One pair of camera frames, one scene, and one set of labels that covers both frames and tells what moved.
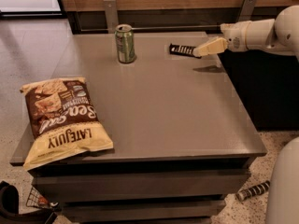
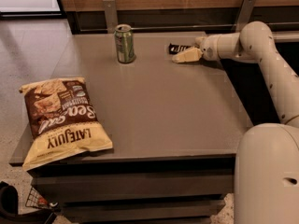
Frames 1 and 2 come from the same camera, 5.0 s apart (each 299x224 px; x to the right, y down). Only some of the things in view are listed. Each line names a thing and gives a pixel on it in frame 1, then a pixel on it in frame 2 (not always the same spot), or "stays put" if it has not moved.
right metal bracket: [248, 7] stays put
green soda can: [124, 36] stays put
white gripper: [234, 38] to [209, 49]
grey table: [183, 134] stays put
